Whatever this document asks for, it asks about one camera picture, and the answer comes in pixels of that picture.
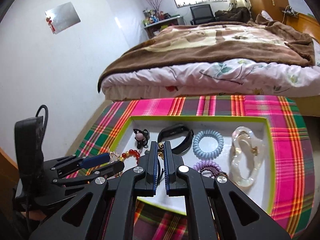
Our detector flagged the black office chair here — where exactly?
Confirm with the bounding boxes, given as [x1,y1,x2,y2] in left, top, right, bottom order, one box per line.
[190,4,216,25]

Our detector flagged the blue spiral hair tie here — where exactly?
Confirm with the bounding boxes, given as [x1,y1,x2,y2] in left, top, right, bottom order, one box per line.
[192,129,225,160]

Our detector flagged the black wrist band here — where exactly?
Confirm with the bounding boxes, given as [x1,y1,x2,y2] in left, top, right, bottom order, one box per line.
[157,124,194,154]

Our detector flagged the silver wall panel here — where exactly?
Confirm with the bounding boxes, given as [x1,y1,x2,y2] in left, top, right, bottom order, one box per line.
[45,2,81,34]

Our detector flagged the black cable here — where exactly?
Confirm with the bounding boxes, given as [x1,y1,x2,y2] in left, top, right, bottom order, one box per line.
[27,104,49,230]

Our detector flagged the pink plaid tablecloth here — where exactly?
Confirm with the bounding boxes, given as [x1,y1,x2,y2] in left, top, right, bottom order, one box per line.
[74,95,315,239]

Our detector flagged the red bead bracelet gold charms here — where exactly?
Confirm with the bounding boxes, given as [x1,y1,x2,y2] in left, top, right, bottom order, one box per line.
[119,149,140,166]

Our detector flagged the dark brown bead bracelet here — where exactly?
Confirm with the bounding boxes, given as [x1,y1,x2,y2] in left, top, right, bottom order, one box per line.
[199,167,229,179]

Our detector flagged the black hair tie pink bead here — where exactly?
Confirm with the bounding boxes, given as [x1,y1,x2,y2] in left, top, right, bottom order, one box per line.
[133,128,150,150]

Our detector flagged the brown fleece blanket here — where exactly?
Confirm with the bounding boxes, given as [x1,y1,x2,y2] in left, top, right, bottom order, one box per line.
[98,15,316,90]

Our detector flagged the cluttered desk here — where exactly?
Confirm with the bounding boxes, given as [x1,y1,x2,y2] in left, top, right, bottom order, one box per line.
[143,10,185,39]

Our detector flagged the red chinese knot ornament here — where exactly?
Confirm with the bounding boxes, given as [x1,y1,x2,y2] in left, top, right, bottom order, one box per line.
[46,17,55,33]

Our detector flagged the wooden headboard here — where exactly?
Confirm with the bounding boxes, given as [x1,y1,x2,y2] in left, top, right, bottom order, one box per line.
[285,14,320,43]

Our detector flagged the purple spiral hair tie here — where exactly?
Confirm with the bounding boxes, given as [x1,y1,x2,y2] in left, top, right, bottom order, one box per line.
[194,160,223,174]

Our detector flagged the dark clothes pile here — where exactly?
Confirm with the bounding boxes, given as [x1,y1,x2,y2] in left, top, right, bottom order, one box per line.
[215,7,251,23]

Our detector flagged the yellow-green shallow tray box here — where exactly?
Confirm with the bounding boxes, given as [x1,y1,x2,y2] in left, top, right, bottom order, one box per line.
[110,116,275,213]

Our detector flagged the clear acrylic hair claw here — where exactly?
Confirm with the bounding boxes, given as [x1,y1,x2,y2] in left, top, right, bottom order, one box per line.
[230,126,266,188]

